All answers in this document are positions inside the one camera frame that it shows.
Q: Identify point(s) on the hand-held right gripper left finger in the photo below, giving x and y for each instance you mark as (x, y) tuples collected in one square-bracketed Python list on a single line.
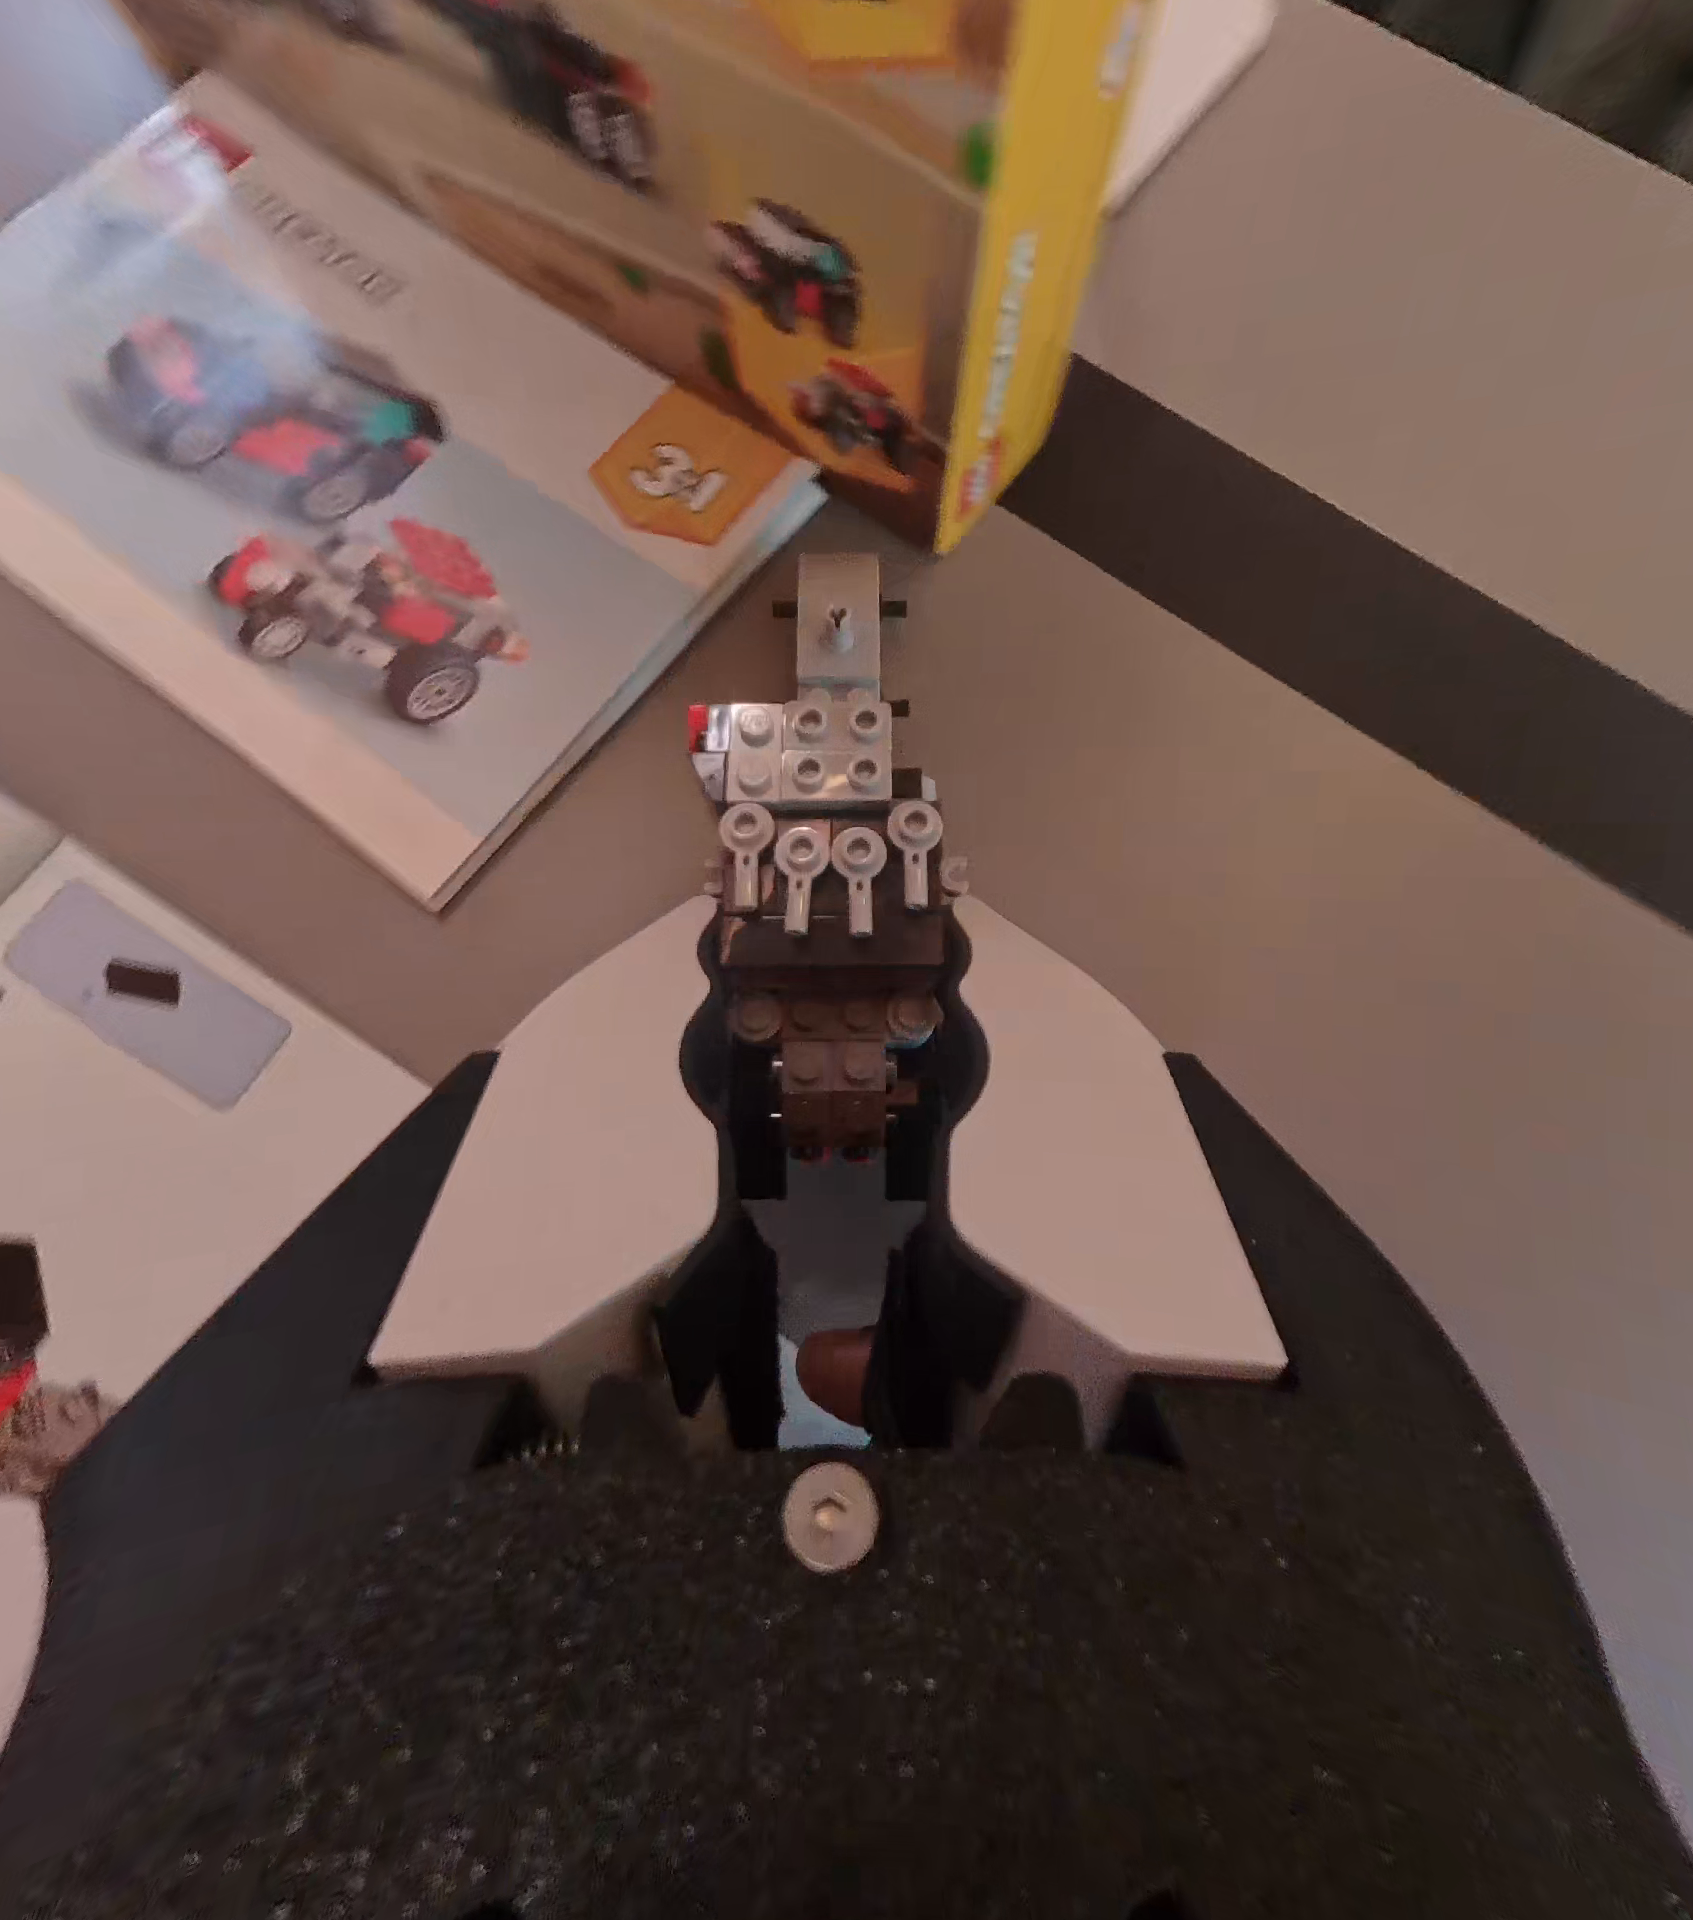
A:
[(562, 1201)]

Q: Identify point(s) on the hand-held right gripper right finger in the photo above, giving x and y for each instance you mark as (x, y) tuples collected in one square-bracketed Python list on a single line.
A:
[(1118, 1201)]

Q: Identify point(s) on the grey brick truck model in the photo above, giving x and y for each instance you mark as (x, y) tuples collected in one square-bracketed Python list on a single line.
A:
[(817, 751)]

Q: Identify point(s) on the person's right hand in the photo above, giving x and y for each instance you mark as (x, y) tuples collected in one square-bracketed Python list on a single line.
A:
[(840, 1373)]

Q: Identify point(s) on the open instruction booklet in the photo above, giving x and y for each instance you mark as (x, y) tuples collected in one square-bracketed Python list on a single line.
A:
[(110, 1141)]

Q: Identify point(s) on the closed instruction booklet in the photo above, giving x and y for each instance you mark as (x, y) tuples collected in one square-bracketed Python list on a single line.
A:
[(517, 494)]

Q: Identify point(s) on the colourful toy set box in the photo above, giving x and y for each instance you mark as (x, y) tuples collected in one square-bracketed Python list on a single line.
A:
[(1027, 301)]

